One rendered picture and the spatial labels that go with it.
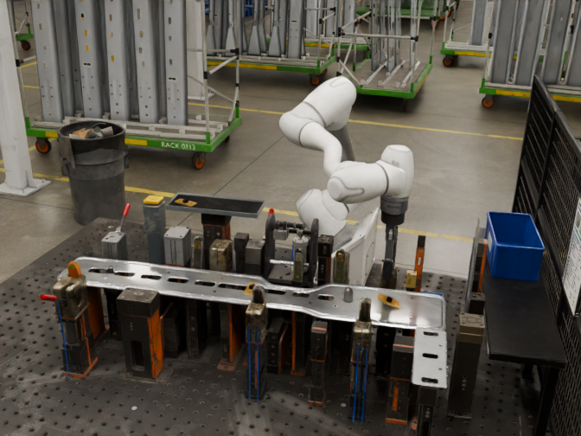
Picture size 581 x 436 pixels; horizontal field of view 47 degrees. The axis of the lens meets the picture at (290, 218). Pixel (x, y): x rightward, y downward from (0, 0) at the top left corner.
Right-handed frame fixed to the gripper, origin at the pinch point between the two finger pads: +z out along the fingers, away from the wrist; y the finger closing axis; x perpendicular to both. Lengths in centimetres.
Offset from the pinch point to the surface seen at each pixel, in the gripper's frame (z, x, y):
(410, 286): 12.7, 7.9, -10.8
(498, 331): 11.4, 35.7, 13.4
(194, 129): 86, -206, -398
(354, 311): 14.5, -9.7, 7.1
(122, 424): 45, -79, 43
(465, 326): 8.8, 25.4, 16.8
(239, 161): 116, -162, -401
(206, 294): 15, -61, 7
